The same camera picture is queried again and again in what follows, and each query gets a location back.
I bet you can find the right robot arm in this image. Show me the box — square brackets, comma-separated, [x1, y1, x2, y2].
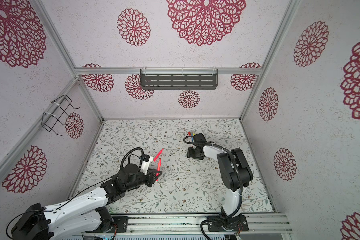
[183, 134, 253, 224]

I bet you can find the pink highlighter pen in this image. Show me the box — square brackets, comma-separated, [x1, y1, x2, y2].
[156, 158, 162, 177]
[153, 149, 164, 162]

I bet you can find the grey slotted wall shelf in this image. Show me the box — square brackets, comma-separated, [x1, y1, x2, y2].
[140, 69, 219, 90]

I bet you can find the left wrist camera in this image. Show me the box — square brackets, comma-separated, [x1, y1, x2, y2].
[140, 154, 154, 175]

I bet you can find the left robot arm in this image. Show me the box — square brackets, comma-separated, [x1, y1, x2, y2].
[6, 164, 163, 240]

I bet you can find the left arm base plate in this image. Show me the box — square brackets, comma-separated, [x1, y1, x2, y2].
[85, 216, 129, 234]

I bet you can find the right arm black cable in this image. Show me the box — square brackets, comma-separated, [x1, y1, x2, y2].
[182, 135, 245, 240]

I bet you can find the black wire wall rack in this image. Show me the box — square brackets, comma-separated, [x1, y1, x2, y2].
[41, 94, 79, 136]

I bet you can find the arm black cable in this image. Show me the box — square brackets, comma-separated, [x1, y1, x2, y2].
[5, 146, 145, 239]
[182, 135, 245, 240]

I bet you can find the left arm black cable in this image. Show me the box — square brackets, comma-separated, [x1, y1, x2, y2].
[5, 146, 145, 239]

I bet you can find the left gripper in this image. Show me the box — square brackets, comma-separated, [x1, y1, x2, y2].
[125, 168, 163, 192]

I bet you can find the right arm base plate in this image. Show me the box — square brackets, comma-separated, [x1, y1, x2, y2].
[207, 214, 249, 232]

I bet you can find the aluminium front rail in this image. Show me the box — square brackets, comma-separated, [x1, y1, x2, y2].
[62, 213, 293, 238]

